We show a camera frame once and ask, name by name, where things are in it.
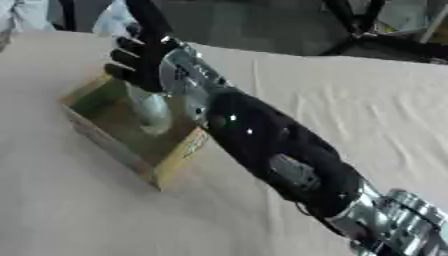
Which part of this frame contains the white bag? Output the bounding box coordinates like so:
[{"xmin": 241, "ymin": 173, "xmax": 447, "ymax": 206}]
[{"xmin": 91, "ymin": 0, "xmax": 144, "ymax": 38}]

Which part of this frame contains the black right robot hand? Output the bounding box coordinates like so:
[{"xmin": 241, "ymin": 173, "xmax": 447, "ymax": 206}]
[{"xmin": 103, "ymin": 0, "xmax": 184, "ymax": 94}]

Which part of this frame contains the black tripod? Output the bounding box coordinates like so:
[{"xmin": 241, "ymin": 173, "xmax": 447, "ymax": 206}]
[{"xmin": 316, "ymin": 0, "xmax": 448, "ymax": 65}]

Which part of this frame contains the black pole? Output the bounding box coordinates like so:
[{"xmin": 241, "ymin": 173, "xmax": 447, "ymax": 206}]
[{"xmin": 56, "ymin": 0, "xmax": 79, "ymax": 33}]

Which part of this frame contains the clear plastic bottle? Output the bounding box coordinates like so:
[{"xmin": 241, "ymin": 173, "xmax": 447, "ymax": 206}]
[{"xmin": 124, "ymin": 83, "xmax": 175, "ymax": 136}]

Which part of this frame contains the tan cardboard box green inside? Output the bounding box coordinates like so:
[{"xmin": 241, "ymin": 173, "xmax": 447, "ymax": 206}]
[{"xmin": 59, "ymin": 71, "xmax": 212, "ymax": 193}]

